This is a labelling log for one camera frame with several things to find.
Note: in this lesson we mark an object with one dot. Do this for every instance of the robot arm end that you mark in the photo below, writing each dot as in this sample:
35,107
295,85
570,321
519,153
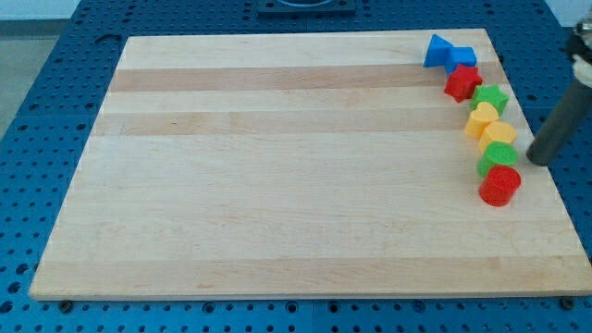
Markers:
579,49

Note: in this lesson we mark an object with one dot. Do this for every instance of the light wooden board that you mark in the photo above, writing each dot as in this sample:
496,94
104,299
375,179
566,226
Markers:
295,166

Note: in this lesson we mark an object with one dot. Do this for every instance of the blue triangle block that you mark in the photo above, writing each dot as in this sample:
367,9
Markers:
437,52

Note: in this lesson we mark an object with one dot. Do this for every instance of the red star block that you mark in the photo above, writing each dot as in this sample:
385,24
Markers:
462,82

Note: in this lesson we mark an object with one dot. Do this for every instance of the yellow heart block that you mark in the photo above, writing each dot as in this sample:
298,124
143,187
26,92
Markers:
484,114

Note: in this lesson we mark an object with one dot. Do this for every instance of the green cylinder block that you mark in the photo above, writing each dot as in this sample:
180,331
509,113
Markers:
496,153

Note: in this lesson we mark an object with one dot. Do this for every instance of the blue cube block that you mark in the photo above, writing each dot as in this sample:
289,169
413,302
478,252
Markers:
459,56

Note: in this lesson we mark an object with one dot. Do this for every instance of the red cylinder block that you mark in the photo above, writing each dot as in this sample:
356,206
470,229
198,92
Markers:
499,185

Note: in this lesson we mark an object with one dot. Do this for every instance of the green star block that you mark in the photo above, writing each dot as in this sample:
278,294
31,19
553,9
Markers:
491,94

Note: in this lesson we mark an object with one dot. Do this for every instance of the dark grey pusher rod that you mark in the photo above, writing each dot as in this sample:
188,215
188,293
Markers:
569,113

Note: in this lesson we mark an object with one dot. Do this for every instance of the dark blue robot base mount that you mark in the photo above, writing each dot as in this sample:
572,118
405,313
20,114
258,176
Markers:
304,7

